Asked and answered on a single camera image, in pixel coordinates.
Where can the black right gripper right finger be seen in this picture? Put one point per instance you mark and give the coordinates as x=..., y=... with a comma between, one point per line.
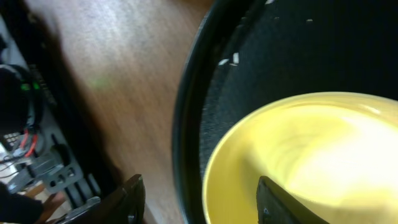
x=275, y=205

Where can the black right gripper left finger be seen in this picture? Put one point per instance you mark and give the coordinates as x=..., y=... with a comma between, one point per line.
x=125, y=205

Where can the yellow bowl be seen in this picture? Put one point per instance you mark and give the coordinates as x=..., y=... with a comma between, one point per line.
x=334, y=154

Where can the round black tray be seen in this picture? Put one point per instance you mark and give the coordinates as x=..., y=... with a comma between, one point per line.
x=251, y=53

